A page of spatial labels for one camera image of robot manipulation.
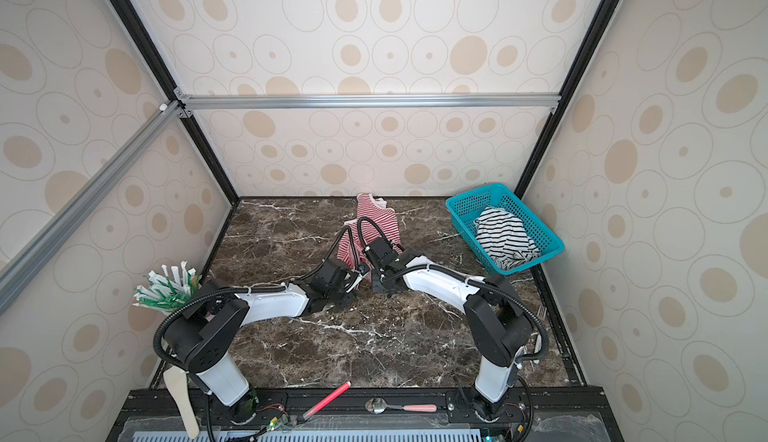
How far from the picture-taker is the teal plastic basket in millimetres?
980

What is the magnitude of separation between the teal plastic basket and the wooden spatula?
35.2 inches

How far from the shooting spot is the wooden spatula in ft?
2.38

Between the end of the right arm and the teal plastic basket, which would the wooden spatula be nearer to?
the end of the right arm
